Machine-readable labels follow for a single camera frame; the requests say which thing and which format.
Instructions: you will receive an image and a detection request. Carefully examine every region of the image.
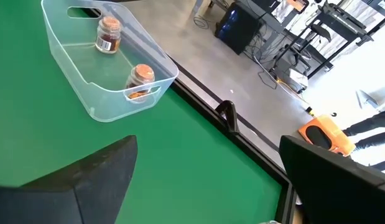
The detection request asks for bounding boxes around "black aluminium table frame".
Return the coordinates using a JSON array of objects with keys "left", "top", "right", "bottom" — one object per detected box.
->
[{"left": 169, "top": 57, "right": 299, "bottom": 224}]

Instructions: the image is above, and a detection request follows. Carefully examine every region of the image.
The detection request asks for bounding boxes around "black computer tower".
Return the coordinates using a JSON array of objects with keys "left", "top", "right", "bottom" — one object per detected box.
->
[{"left": 214, "top": 1, "right": 262, "bottom": 56}]

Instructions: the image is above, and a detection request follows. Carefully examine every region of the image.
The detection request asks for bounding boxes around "person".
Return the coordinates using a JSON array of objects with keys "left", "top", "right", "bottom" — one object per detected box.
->
[{"left": 341, "top": 108, "right": 385, "bottom": 172}]

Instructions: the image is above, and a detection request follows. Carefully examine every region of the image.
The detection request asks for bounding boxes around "clear plastic bin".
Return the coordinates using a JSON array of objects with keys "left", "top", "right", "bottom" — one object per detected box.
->
[{"left": 40, "top": 0, "right": 180, "bottom": 123}]

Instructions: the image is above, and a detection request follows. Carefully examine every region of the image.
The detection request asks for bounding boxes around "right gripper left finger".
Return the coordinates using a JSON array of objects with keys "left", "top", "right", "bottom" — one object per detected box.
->
[{"left": 0, "top": 134, "right": 139, "bottom": 224}]

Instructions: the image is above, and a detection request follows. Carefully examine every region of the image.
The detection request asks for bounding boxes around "black table clamp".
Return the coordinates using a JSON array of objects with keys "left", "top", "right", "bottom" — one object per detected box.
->
[{"left": 215, "top": 100, "right": 241, "bottom": 136}]

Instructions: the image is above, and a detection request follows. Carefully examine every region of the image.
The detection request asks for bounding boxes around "orange box black window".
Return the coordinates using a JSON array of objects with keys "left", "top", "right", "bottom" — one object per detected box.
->
[{"left": 297, "top": 114, "right": 357, "bottom": 157}]

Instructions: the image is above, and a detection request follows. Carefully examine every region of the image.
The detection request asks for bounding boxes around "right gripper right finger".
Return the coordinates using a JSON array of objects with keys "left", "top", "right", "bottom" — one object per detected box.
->
[{"left": 279, "top": 134, "right": 385, "bottom": 224}]

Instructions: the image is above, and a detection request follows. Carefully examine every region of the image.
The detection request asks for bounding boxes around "small cork lid glass jar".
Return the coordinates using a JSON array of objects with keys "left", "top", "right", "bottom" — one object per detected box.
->
[
  {"left": 95, "top": 15, "right": 123, "bottom": 55},
  {"left": 124, "top": 63, "right": 156, "bottom": 104}
]

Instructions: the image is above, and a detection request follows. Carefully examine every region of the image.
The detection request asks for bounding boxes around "black standing desk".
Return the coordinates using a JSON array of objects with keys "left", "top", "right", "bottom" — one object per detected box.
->
[{"left": 307, "top": 0, "right": 375, "bottom": 78}]

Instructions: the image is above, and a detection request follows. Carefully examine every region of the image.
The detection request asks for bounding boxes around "white floor box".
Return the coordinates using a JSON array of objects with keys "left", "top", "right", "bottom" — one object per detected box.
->
[{"left": 287, "top": 67, "right": 309, "bottom": 94}]

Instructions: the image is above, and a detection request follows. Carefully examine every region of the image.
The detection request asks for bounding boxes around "yellow power cable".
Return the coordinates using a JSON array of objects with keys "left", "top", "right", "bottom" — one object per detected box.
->
[{"left": 274, "top": 77, "right": 317, "bottom": 118}]

